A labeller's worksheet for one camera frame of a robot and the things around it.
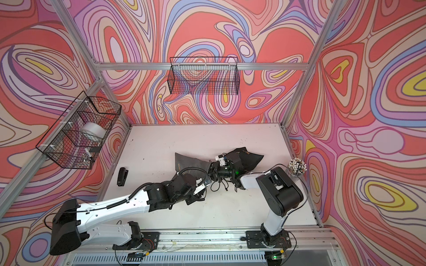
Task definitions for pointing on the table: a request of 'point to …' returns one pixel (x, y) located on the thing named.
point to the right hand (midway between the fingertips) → (202, 174)
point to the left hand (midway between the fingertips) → (203, 187)
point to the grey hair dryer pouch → (182, 162)
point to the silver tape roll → (95, 128)
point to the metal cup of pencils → (297, 166)
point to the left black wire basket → (77, 138)
